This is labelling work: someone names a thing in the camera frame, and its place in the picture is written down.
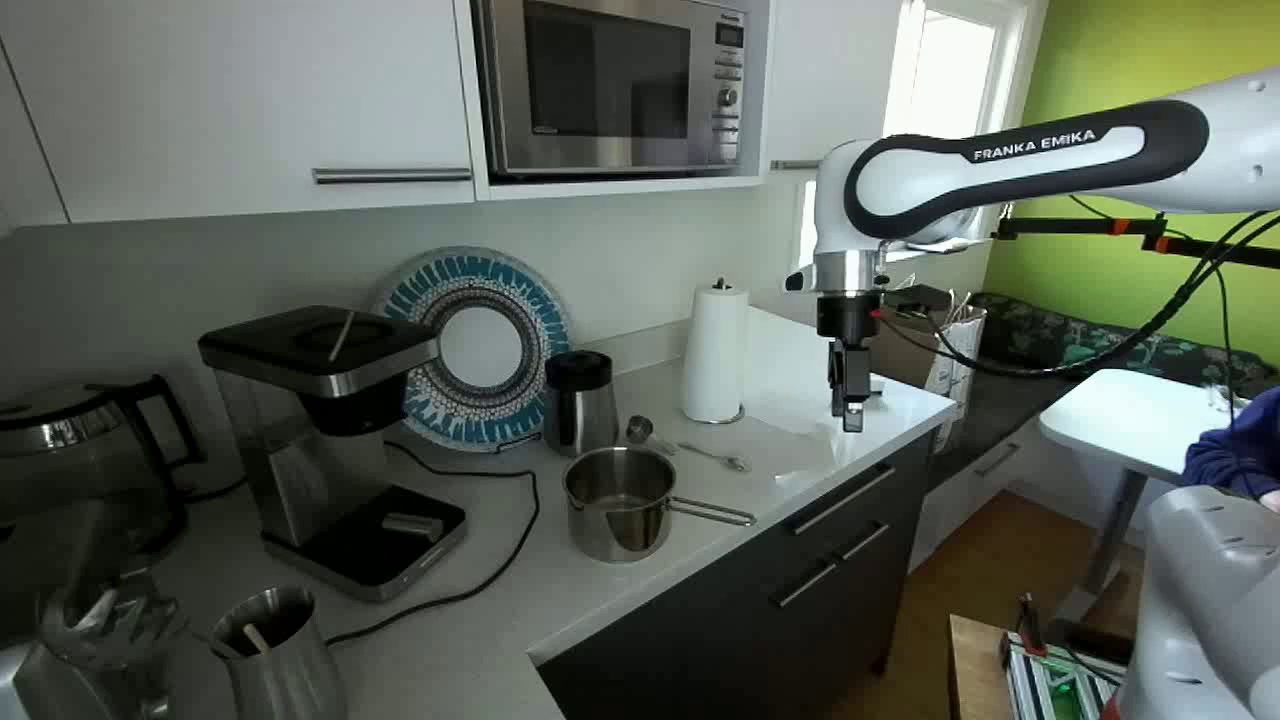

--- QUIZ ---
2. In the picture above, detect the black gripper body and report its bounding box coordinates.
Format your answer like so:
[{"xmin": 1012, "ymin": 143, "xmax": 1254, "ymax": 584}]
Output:
[{"xmin": 811, "ymin": 293, "xmax": 889, "ymax": 392}]

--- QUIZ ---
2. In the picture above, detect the brown cardboard box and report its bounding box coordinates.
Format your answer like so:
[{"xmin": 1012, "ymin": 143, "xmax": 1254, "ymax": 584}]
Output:
[{"xmin": 865, "ymin": 283, "xmax": 969, "ymax": 392}]

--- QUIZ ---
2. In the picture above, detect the white plastic bag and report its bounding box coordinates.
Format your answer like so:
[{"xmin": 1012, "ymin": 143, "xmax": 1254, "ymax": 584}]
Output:
[{"xmin": 923, "ymin": 308, "xmax": 992, "ymax": 402}]

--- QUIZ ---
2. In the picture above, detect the metal spoon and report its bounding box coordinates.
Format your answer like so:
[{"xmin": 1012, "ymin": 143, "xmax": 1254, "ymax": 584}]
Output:
[{"xmin": 674, "ymin": 440, "xmax": 755, "ymax": 476}]

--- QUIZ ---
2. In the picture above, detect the white paper towel roll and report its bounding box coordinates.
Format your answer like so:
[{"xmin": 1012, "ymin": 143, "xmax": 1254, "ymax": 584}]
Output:
[{"xmin": 674, "ymin": 277, "xmax": 755, "ymax": 428}]

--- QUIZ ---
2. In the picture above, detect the white drawer unit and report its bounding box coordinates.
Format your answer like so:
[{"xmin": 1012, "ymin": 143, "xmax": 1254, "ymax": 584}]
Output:
[{"xmin": 910, "ymin": 418, "xmax": 1039, "ymax": 575}]

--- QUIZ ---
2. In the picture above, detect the dark patterned cloth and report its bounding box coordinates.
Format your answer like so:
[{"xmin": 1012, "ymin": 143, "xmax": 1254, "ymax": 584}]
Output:
[{"xmin": 978, "ymin": 293, "xmax": 1280, "ymax": 406}]

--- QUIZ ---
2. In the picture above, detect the dark lower kitchen cabinet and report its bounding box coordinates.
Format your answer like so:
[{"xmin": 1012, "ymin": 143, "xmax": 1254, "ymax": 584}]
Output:
[{"xmin": 535, "ymin": 428, "xmax": 944, "ymax": 720}]

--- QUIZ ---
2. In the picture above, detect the white cabinet beside microwave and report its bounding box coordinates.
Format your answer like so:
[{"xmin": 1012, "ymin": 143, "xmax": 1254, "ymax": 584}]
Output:
[{"xmin": 764, "ymin": 0, "xmax": 911, "ymax": 174}]

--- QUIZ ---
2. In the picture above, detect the white small table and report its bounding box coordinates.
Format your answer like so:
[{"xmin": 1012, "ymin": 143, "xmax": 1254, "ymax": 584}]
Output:
[{"xmin": 1037, "ymin": 365, "xmax": 1240, "ymax": 630}]

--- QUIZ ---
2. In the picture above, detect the bright window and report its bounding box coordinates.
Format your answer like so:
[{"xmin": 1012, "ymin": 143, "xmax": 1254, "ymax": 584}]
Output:
[{"xmin": 879, "ymin": 0, "xmax": 1051, "ymax": 143}]

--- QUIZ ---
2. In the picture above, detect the wooden box with books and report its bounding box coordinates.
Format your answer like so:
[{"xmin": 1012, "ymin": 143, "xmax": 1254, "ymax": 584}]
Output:
[{"xmin": 944, "ymin": 592, "xmax": 1139, "ymax": 720}]

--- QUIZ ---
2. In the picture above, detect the blue white decorative plate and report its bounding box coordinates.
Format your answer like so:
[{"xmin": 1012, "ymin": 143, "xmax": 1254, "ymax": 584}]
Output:
[{"xmin": 375, "ymin": 245, "xmax": 576, "ymax": 454}]

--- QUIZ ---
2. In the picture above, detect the stainless steel microwave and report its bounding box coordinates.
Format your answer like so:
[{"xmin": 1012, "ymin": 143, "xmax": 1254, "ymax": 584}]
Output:
[{"xmin": 474, "ymin": 0, "xmax": 771, "ymax": 183}]

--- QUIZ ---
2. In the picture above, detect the person blue sleeve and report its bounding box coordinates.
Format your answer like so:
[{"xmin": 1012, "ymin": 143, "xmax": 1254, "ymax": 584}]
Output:
[{"xmin": 1179, "ymin": 382, "xmax": 1280, "ymax": 502}]

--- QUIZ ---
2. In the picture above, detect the black steel coffee maker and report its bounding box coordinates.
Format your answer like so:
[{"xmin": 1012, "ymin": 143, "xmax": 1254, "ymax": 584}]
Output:
[{"xmin": 198, "ymin": 301, "xmax": 474, "ymax": 605}]

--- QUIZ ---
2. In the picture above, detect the steel jug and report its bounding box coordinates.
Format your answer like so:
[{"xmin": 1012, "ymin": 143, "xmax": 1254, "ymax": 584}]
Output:
[{"xmin": 207, "ymin": 584, "xmax": 354, "ymax": 720}]

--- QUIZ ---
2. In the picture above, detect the large white cabinet door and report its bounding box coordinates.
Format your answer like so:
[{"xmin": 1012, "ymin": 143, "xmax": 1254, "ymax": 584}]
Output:
[{"xmin": 0, "ymin": 0, "xmax": 481, "ymax": 227}]

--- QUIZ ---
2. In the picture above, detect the dark glass kettle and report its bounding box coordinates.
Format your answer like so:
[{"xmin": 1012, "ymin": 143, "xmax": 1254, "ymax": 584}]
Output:
[{"xmin": 0, "ymin": 370, "xmax": 207, "ymax": 642}]

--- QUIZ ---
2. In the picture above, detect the clear glass jar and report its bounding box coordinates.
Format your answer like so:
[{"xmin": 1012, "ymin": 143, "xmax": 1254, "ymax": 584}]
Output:
[{"xmin": 37, "ymin": 567, "xmax": 190, "ymax": 720}]

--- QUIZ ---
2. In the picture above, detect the narrow white cabinet door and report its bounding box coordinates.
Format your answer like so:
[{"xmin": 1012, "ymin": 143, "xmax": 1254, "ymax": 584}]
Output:
[{"xmin": 0, "ymin": 40, "xmax": 74, "ymax": 241}]

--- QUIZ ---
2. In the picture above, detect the long steel drawer handle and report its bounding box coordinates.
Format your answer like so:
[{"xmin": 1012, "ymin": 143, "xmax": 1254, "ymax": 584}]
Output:
[{"xmin": 794, "ymin": 464, "xmax": 901, "ymax": 538}]

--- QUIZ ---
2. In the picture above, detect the short steel drawer handle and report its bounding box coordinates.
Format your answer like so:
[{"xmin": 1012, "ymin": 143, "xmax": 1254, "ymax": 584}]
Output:
[
  {"xmin": 771, "ymin": 556, "xmax": 843, "ymax": 616},
  {"xmin": 840, "ymin": 520, "xmax": 898, "ymax": 562}
]

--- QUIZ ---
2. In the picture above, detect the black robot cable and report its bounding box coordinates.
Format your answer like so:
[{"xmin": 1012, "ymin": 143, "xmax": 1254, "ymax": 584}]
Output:
[{"xmin": 873, "ymin": 205, "xmax": 1280, "ymax": 382}]

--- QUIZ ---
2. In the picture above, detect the steel pot with handle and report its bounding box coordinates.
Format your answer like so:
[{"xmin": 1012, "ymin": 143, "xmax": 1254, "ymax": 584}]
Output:
[{"xmin": 561, "ymin": 444, "xmax": 760, "ymax": 562}]

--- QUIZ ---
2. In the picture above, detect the black camera stand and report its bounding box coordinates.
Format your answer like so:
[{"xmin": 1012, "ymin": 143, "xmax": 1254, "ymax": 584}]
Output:
[{"xmin": 987, "ymin": 212, "xmax": 1280, "ymax": 273}]

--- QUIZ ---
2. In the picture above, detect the black coffee maker cord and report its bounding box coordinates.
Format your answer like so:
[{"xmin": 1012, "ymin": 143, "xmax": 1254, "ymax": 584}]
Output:
[{"xmin": 320, "ymin": 434, "xmax": 544, "ymax": 650}]

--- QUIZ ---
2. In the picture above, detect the long steel cabinet handle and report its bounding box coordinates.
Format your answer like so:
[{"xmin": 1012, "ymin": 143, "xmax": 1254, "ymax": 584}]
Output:
[{"xmin": 310, "ymin": 163, "xmax": 475, "ymax": 189}]

